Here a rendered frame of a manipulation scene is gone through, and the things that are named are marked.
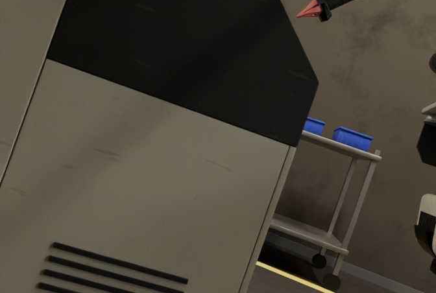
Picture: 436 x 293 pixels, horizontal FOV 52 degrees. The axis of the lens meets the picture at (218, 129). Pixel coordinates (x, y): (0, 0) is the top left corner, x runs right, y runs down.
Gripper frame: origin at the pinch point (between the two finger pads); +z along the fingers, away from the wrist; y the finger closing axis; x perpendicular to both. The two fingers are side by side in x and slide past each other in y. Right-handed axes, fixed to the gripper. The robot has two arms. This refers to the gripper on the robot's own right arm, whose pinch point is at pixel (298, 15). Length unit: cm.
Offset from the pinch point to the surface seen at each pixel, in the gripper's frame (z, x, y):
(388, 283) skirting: -27, -240, -195
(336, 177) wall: -26, -253, -96
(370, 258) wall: -22, -245, -171
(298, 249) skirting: 31, -252, -141
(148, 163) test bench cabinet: 55, 55, -26
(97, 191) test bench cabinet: 67, 58, -27
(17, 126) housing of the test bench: 75, 62, -9
